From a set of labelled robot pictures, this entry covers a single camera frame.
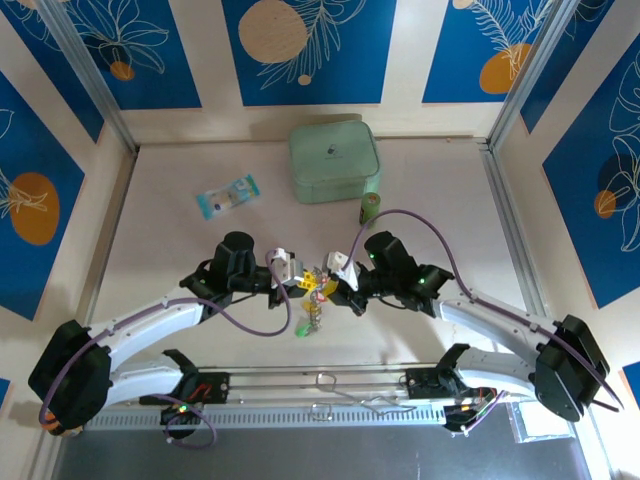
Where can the metal keyring with small rings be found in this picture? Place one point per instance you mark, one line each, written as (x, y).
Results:
(315, 315)

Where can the green key tag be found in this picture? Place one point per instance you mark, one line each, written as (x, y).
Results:
(301, 330)

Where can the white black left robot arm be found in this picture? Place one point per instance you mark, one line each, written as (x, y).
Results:
(150, 320)

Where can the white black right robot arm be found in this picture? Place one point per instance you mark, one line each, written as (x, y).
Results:
(570, 370)

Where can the blue snack packet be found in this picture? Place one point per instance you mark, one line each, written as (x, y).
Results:
(227, 196)

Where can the green cylindrical bottle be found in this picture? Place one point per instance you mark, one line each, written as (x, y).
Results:
(371, 202)

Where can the mint green zip case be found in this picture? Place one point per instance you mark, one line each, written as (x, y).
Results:
(332, 160)

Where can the black controller board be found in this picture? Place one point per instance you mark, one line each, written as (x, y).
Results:
(175, 417)
(457, 417)

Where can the clear plastic bag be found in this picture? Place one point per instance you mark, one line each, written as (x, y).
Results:
(530, 427)

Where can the orange capped small bottle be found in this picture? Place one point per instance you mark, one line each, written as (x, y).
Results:
(72, 431)

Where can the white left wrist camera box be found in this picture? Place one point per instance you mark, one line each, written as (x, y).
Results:
(285, 267)

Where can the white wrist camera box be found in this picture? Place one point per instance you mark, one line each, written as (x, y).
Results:
(337, 261)
(285, 267)

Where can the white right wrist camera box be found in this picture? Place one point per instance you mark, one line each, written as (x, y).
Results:
(337, 261)

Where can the aluminium frame beam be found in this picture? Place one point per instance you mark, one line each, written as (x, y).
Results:
(275, 387)

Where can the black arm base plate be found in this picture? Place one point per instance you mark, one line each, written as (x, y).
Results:
(222, 390)
(422, 385)

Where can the aluminium side rail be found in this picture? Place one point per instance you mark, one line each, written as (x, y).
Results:
(119, 200)
(506, 200)

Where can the blue floral wall panel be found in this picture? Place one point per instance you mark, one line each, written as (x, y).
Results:
(4, 392)
(55, 65)
(150, 60)
(632, 385)
(590, 50)
(615, 260)
(25, 270)
(450, 50)
(350, 50)

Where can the aluminium frame post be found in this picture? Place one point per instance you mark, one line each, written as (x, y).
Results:
(90, 75)
(529, 75)

